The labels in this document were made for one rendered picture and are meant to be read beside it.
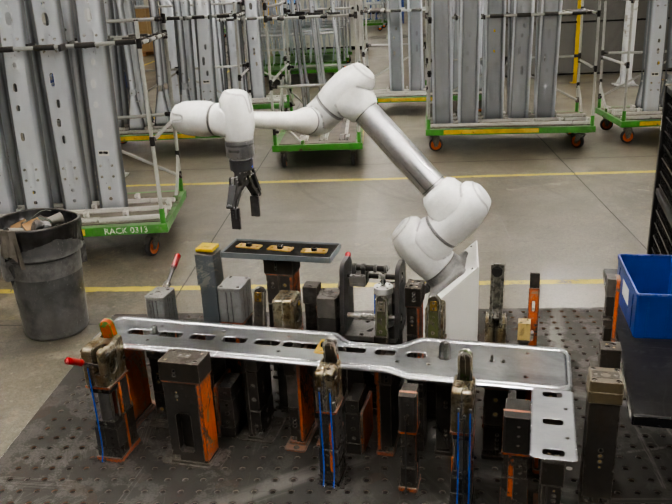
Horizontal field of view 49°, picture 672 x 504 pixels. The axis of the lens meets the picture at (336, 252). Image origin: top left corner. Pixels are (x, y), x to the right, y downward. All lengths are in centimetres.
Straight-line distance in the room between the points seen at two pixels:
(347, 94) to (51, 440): 151
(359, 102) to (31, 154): 404
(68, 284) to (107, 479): 257
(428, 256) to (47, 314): 267
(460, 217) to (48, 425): 153
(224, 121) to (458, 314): 109
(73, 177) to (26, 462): 412
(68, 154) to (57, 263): 182
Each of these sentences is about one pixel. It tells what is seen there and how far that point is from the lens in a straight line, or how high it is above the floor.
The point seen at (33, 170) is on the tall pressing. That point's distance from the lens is 638.
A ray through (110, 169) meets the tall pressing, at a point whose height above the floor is 62.
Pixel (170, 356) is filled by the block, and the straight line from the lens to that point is 210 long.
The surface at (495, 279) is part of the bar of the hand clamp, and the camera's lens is 212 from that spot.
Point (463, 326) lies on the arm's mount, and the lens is 277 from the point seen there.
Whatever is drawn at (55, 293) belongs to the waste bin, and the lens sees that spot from 468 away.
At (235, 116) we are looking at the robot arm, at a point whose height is 160.
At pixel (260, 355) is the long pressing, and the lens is 210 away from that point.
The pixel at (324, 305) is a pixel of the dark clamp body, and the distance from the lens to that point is 224.
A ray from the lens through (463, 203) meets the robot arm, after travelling 266.
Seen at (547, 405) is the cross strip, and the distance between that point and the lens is 188.
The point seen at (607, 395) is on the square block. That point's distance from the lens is 190.
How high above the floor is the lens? 198
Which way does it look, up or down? 20 degrees down
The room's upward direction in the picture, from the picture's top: 3 degrees counter-clockwise
